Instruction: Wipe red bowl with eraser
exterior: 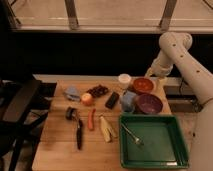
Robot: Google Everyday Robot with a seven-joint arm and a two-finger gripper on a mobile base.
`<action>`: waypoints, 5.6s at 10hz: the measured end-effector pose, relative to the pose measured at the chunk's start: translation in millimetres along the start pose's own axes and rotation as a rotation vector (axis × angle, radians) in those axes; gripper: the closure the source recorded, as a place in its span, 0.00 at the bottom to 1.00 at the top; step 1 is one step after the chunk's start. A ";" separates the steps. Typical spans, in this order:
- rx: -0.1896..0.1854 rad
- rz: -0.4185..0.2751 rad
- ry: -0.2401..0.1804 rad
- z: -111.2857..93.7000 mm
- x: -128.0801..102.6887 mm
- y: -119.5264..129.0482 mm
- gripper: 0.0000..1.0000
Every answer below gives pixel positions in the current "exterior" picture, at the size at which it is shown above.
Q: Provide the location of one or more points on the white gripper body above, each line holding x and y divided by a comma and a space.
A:
157, 72

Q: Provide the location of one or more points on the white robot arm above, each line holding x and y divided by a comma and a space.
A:
174, 52

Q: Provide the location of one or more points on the white cup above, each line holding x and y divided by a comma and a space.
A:
124, 80

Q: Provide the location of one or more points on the blue cup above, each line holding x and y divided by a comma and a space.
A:
127, 102

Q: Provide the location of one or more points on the dark grape bunch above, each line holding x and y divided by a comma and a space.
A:
98, 91

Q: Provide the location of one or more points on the metal fork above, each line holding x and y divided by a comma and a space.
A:
136, 139

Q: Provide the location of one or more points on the green plastic tray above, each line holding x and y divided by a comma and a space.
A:
164, 146

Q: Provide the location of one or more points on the orange apple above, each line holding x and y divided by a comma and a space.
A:
87, 99

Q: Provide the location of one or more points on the orange carrot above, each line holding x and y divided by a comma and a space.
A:
90, 121

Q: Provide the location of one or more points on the blue cloth toy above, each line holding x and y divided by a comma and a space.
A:
72, 94

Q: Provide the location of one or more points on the black round can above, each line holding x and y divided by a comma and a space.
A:
71, 113

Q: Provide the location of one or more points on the black handled knife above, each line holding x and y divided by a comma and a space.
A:
79, 132

